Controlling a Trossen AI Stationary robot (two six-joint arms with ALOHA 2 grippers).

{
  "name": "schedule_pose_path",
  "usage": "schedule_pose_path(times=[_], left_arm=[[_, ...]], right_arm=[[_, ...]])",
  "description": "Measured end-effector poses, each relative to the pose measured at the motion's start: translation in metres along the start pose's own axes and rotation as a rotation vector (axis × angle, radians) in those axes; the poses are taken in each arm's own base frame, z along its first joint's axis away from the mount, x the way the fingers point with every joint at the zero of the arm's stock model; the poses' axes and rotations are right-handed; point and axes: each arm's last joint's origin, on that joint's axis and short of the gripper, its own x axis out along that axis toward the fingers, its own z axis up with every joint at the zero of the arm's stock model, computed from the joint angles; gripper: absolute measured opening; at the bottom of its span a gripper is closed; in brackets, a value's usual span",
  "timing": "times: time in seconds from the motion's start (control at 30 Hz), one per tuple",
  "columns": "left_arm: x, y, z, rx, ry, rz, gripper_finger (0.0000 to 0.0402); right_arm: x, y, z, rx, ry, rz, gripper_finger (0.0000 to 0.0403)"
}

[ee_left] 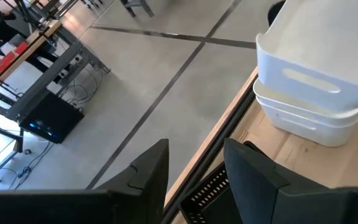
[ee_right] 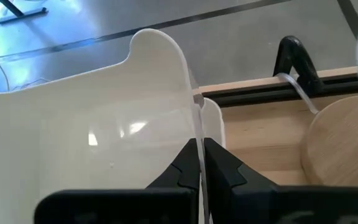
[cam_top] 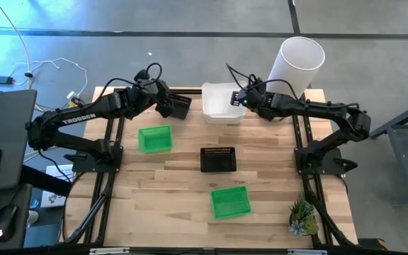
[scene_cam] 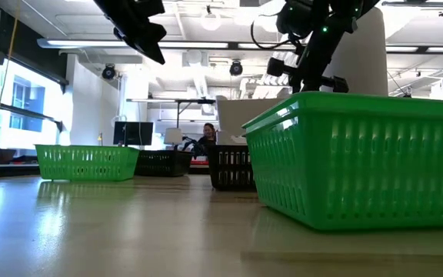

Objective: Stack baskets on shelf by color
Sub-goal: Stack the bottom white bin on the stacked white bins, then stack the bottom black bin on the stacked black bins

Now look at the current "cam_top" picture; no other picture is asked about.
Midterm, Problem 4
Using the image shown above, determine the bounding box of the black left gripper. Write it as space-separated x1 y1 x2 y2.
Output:
143 79 175 120

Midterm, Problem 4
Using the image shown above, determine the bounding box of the black plastic slotted basket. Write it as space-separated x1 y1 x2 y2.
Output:
168 92 193 120
200 147 237 174

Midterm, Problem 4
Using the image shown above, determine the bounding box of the white plastic bin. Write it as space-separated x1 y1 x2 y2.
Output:
201 81 248 120
203 106 247 125

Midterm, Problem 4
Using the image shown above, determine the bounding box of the green plastic slotted basket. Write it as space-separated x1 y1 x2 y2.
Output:
210 184 253 220
137 124 174 154

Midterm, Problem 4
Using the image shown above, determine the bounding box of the tall white cylinder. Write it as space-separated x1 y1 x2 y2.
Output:
266 35 327 100

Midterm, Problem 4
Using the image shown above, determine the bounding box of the potted succulent plant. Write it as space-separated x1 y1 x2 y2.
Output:
288 193 320 237

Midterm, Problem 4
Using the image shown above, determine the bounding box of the white cardboard box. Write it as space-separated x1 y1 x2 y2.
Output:
40 164 74 209

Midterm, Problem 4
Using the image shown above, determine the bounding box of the grey desk top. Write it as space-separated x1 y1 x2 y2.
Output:
0 89 38 194

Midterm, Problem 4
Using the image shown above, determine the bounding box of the white paper cup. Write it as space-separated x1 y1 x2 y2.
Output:
26 210 40 225

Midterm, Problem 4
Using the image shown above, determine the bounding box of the dark desk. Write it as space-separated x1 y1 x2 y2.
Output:
0 183 34 251

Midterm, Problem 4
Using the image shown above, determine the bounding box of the black computer mouse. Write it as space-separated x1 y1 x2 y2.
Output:
0 205 18 243

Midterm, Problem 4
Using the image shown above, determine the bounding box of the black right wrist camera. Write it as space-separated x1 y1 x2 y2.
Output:
248 73 266 89

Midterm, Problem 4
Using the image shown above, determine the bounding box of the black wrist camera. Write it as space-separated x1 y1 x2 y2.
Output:
248 73 266 89
134 69 152 83

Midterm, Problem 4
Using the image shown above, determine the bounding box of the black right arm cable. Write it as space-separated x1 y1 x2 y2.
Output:
225 63 304 104

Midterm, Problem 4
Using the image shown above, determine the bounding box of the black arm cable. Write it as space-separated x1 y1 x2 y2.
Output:
225 63 304 104
96 62 164 107

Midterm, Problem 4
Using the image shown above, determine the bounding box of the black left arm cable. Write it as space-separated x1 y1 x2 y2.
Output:
96 62 164 107

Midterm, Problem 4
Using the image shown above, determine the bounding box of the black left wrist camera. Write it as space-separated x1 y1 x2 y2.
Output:
134 69 152 83

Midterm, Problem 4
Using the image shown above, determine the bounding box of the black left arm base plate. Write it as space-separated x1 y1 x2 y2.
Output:
72 145 124 174

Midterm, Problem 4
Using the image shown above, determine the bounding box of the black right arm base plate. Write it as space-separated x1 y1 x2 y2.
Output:
294 147 347 176

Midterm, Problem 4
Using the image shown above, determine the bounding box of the white cable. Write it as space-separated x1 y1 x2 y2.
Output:
11 57 89 102

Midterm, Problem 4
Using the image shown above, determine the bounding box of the silver metal bracket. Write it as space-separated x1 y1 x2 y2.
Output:
89 247 130 255
288 249 329 255

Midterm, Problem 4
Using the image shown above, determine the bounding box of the yellow cable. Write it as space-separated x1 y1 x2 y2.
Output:
0 0 32 90

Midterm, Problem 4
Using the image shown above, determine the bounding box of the grey metal desk frame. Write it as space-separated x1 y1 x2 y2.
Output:
369 96 408 207

